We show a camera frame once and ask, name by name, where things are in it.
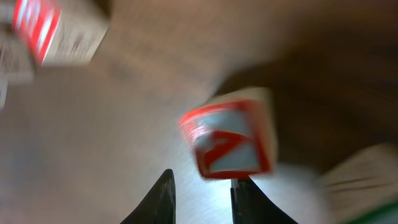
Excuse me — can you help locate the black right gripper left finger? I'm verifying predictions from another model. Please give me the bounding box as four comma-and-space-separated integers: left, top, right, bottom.
121, 169, 176, 224

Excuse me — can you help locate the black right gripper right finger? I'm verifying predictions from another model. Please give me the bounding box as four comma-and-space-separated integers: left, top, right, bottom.
230, 179, 297, 224

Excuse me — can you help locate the red A block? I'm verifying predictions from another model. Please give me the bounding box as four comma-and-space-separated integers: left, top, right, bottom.
179, 86, 278, 179

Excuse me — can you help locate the green V block right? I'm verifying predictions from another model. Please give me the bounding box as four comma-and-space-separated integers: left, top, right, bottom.
320, 143, 397, 224

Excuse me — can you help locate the red U block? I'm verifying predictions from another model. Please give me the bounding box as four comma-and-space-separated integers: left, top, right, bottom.
12, 0, 109, 66

